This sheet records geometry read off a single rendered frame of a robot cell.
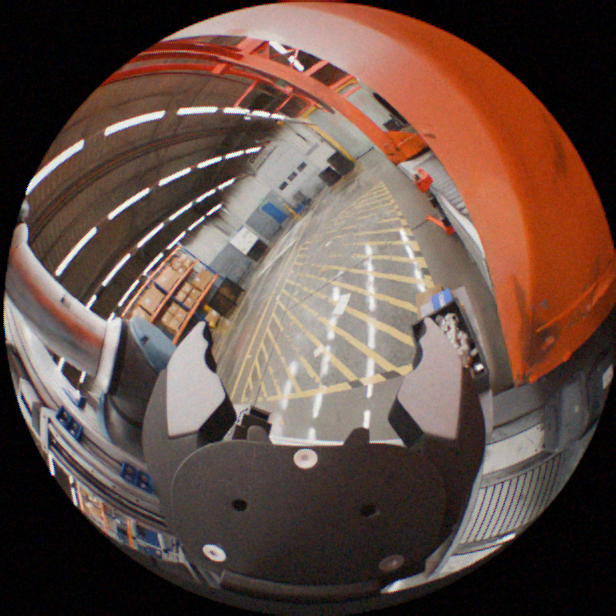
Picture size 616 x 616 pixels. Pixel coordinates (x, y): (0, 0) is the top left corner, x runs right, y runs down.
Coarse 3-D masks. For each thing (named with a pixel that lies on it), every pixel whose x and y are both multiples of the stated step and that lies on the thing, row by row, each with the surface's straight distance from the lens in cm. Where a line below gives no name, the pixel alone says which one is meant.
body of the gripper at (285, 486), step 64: (256, 448) 6; (320, 448) 6; (384, 448) 6; (192, 512) 6; (256, 512) 6; (320, 512) 5; (384, 512) 6; (256, 576) 6; (320, 576) 6; (384, 576) 6
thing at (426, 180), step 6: (420, 168) 161; (420, 174) 160; (426, 174) 148; (420, 180) 138; (426, 180) 141; (432, 180) 146; (420, 186) 138; (426, 186) 139; (426, 216) 187; (438, 222) 170; (444, 228) 157; (450, 228) 155
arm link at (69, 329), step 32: (32, 256) 35; (32, 288) 32; (32, 320) 32; (64, 320) 30; (96, 320) 31; (64, 352) 31; (96, 352) 29; (128, 352) 29; (160, 352) 29; (128, 384) 30
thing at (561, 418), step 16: (608, 352) 77; (592, 368) 74; (608, 368) 67; (576, 384) 61; (592, 384) 67; (608, 384) 67; (560, 400) 59; (576, 400) 61; (592, 400) 68; (544, 416) 90; (560, 416) 59; (576, 416) 61; (544, 432) 71; (560, 432) 59; (576, 432) 62; (560, 448) 60
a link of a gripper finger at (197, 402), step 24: (192, 336) 12; (192, 360) 10; (168, 384) 9; (192, 384) 9; (216, 384) 8; (168, 408) 9; (192, 408) 8; (216, 408) 8; (192, 432) 8; (216, 432) 8
